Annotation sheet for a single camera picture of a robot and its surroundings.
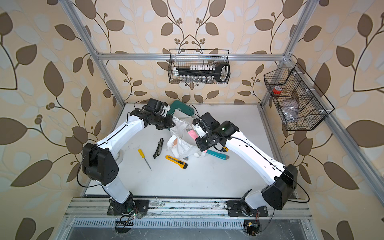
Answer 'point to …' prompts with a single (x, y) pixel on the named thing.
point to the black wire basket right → (302, 105)
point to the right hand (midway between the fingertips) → (200, 143)
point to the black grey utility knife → (159, 148)
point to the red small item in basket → (277, 90)
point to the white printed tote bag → (180, 144)
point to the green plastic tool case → (181, 107)
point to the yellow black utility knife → (178, 162)
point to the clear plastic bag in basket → (290, 112)
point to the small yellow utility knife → (226, 149)
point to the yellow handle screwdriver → (143, 156)
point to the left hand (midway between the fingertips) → (173, 122)
